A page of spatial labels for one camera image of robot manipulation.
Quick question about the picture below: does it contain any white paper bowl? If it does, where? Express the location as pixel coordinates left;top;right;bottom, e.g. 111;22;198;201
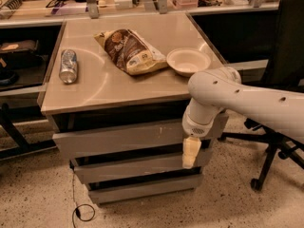
166;47;211;77

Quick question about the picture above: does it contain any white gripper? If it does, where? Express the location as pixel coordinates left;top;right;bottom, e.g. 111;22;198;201
182;111;216;169

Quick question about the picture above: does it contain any grey drawer cabinet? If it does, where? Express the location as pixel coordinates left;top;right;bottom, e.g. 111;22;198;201
41;13;227;204

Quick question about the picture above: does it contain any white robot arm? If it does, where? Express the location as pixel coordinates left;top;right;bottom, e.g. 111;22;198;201
182;67;304;143

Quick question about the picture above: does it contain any grey bottom drawer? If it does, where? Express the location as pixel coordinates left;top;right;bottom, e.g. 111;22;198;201
88;174;202;204

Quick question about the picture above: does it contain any coiled soldering stand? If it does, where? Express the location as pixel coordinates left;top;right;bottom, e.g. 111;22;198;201
0;0;22;20

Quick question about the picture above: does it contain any silver soda can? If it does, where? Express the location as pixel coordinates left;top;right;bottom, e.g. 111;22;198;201
59;49;78;84

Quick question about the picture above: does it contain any black floor cable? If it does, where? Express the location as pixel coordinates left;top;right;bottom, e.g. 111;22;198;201
69;171;96;228

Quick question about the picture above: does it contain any grey top drawer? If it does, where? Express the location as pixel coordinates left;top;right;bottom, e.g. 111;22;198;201
52;111;230;160

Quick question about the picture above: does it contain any grey drawer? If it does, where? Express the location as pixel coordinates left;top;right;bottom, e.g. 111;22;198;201
52;111;230;160
73;147;214;184
88;174;202;204

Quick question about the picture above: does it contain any black office chair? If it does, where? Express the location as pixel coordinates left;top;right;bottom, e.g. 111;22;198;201
220;0;304;191

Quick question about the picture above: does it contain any long background workbench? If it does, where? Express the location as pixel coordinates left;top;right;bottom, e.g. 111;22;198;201
0;0;304;162

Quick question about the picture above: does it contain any brown chip bag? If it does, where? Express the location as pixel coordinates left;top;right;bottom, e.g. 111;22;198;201
94;28;167;76

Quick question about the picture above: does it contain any grey middle drawer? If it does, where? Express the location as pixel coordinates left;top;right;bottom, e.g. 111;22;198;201
73;147;214;184

